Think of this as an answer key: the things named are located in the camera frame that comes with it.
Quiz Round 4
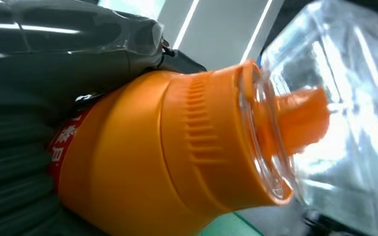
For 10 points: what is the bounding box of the green table mat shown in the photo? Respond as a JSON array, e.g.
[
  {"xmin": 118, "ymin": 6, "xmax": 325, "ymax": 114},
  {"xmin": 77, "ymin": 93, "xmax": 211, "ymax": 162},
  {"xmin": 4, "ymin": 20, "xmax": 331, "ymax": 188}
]
[{"xmin": 198, "ymin": 211, "xmax": 265, "ymax": 236}]

